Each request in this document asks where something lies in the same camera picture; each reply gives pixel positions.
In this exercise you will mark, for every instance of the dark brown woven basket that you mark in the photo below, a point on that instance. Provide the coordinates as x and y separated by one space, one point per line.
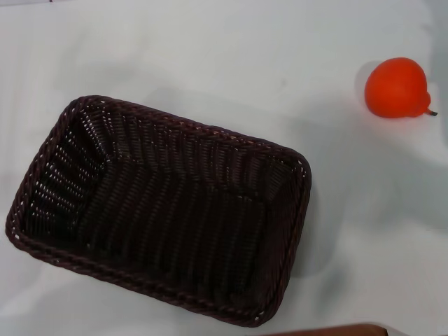
168 210

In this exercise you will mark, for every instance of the orange-red toy pear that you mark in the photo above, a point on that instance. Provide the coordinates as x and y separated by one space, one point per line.
393 87

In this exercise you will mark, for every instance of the brown rounded object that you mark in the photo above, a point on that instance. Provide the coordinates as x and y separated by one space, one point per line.
332 330

